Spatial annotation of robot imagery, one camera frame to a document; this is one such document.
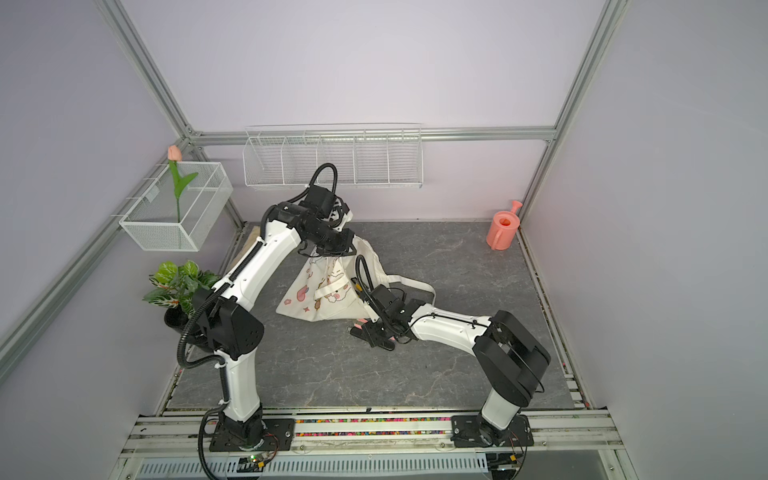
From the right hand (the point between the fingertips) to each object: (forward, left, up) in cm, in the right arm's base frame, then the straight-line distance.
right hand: (370, 329), depth 87 cm
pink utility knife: (+3, +3, -3) cm, 6 cm away
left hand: (+15, +3, +18) cm, 23 cm away
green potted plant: (+3, +48, +19) cm, 52 cm away
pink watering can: (+35, -46, +5) cm, 58 cm away
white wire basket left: (+19, +57, +26) cm, 66 cm away
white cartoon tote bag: (+7, +10, +12) cm, 17 cm away
